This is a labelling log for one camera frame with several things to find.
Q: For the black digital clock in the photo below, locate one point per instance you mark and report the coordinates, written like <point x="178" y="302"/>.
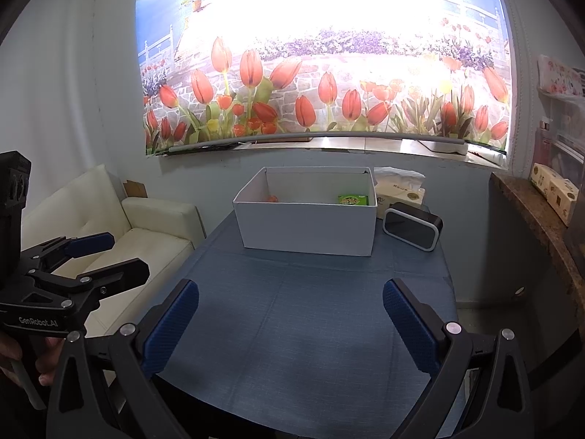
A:
<point x="406" y="228"/>

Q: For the brown stone counter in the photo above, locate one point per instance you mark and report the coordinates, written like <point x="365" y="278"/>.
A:
<point x="525" y="206"/>

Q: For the green snack packet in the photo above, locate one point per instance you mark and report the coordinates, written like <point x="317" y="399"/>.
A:
<point x="353" y="200"/>

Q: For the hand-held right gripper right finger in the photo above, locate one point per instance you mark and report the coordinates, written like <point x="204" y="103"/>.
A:
<point x="411" y="329"/>

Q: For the blue tablecloth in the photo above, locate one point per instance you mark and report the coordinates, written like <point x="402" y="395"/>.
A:
<point x="297" y="311"/>

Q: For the beige tissue box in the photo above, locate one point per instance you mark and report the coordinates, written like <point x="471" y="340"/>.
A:
<point x="402" y="196"/>

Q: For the brown cardboard piece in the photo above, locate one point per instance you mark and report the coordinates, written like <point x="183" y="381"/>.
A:
<point x="135" y="188"/>

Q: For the grey blind bottom rod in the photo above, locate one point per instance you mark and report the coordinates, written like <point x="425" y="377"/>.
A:
<point x="320" y="133"/>

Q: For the floral printed box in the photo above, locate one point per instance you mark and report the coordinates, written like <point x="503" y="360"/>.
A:
<point x="562" y="75"/>

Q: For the beige printed carton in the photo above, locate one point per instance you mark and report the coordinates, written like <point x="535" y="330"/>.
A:
<point x="541" y="178"/>
<point x="561" y="201"/>

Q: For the white cardboard box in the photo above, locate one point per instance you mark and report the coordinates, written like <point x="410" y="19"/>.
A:
<point x="301" y="228"/>

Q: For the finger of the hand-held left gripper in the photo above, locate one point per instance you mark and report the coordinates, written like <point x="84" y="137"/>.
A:
<point x="119" y="274"/>
<point x="91" y="243"/>

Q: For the clear plastic storage unit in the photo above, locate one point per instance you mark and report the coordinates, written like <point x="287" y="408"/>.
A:
<point x="571" y="146"/>

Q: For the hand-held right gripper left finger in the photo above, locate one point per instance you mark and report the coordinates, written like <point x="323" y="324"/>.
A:
<point x="169" y="329"/>

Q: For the cream leather sofa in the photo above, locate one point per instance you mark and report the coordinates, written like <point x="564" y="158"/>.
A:
<point x="151" y="238"/>

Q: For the person's left hand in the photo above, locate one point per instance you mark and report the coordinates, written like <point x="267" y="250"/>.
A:
<point x="50" y="361"/>

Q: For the white window sill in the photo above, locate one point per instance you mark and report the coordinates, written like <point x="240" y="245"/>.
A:
<point x="388" y="144"/>

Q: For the tulip print roller blind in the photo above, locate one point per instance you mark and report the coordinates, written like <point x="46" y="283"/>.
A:
<point x="320" y="77"/>

